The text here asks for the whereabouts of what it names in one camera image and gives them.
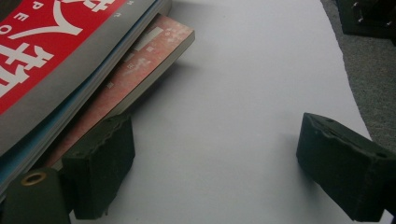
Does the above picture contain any black metal stand, slanted post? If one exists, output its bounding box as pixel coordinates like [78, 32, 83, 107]
[335, 0, 396, 41]

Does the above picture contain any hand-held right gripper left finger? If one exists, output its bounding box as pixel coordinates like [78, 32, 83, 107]
[61, 113, 136, 220]

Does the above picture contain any red-brown illustrated magazine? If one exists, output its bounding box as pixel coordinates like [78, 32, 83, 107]
[40, 13, 196, 171]

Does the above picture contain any dark blue illustrated magazine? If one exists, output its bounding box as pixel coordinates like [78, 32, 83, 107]
[0, 0, 173, 195]

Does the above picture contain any grey magazine with red banner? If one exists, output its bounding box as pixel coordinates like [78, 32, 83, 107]
[0, 0, 166, 157]

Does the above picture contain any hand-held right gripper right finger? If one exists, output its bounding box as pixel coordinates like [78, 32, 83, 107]
[295, 112, 396, 222]

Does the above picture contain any light grey table sheet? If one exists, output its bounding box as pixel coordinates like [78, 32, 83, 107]
[69, 0, 395, 224]

